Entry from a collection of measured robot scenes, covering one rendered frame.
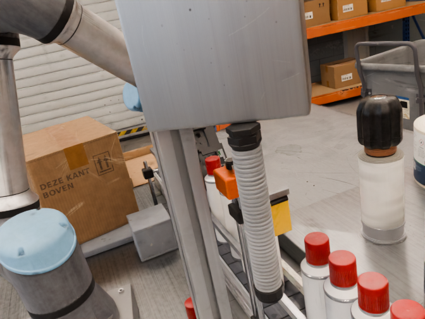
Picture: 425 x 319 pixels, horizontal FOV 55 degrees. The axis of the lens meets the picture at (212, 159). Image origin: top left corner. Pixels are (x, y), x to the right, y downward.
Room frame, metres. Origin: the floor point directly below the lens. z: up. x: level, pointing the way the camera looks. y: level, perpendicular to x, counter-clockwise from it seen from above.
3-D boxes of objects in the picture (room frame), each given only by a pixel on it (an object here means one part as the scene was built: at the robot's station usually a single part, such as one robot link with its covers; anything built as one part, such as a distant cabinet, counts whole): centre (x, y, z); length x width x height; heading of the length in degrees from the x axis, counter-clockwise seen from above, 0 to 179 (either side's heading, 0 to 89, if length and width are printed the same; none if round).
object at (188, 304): (0.65, 0.09, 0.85); 0.03 x 0.03 x 0.03
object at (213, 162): (0.82, 0.00, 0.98); 0.05 x 0.05 x 0.20
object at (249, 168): (0.38, -0.04, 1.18); 0.04 x 0.04 x 0.21
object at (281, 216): (0.52, -0.08, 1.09); 0.03 x 0.01 x 0.06; 108
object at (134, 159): (1.52, 0.22, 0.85); 0.30 x 0.26 x 0.04; 18
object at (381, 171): (0.73, -0.33, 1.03); 0.09 x 0.09 x 0.30
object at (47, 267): (0.60, 0.31, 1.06); 0.13 x 0.12 x 0.14; 45
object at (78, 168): (1.14, 0.41, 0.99); 0.30 x 0.24 x 0.27; 27
